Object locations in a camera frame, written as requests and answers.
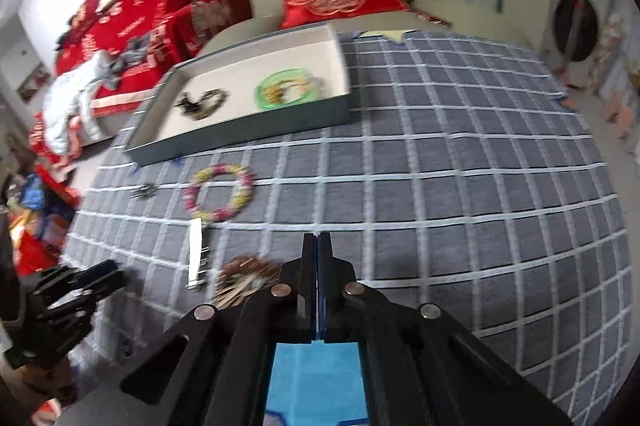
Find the silver hair comb clip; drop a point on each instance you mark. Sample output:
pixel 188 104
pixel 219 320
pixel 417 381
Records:
pixel 195 251

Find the blue printed box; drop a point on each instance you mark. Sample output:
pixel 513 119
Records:
pixel 45 211

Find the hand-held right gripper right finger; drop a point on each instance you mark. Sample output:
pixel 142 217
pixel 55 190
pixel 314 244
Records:
pixel 326 266

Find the white washing machine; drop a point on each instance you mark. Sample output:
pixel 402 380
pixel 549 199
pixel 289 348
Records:
pixel 562 26

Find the red box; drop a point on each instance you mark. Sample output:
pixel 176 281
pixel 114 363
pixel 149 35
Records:
pixel 35 256

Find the small dark hair clip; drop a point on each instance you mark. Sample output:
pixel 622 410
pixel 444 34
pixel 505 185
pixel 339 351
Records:
pixel 145 191

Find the low framed photo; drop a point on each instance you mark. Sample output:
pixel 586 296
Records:
pixel 32 84

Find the light blue garment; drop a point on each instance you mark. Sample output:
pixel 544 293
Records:
pixel 70 96

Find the grey crumpled cloth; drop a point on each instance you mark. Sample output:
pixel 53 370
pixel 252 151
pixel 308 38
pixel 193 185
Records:
pixel 132 54

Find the green translucent bangle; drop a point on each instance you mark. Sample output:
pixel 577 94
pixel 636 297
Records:
pixel 260 91

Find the pale flower decoration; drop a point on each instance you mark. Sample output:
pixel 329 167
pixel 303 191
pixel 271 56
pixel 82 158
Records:
pixel 610 41

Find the red mop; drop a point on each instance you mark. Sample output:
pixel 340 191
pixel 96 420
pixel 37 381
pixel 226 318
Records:
pixel 575 31

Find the black hair claw clip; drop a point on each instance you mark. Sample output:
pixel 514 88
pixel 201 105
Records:
pixel 187 105

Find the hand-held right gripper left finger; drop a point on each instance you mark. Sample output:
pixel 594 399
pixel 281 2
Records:
pixel 307 266

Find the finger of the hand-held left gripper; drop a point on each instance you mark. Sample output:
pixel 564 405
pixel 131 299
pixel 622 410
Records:
pixel 100 278
pixel 52 283

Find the grey rectangular tray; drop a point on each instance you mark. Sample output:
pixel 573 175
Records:
pixel 235 71

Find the gold bangle with beads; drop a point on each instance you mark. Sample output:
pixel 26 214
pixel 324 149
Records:
pixel 277 94

